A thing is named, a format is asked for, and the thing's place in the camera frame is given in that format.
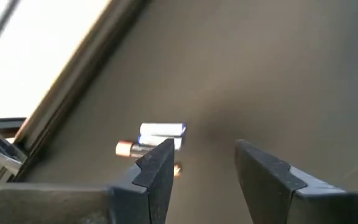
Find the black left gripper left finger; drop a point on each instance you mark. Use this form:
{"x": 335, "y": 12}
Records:
{"x": 120, "y": 202}

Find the black copper battery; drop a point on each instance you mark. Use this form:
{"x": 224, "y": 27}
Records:
{"x": 129, "y": 149}

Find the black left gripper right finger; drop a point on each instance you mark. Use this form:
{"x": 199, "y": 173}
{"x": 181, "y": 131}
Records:
{"x": 275, "y": 199}

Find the black aluminium table frame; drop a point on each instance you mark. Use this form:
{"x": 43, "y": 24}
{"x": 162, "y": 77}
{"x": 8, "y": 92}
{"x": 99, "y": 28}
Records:
{"x": 73, "y": 81}

